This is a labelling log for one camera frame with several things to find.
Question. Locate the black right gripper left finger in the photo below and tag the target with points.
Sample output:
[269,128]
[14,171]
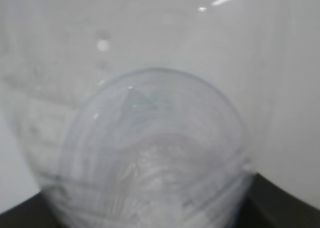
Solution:
[33,212]

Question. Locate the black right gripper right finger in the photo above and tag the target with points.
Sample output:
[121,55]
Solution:
[267,205]

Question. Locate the clear plastic water bottle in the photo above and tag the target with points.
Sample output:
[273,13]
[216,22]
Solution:
[137,113]

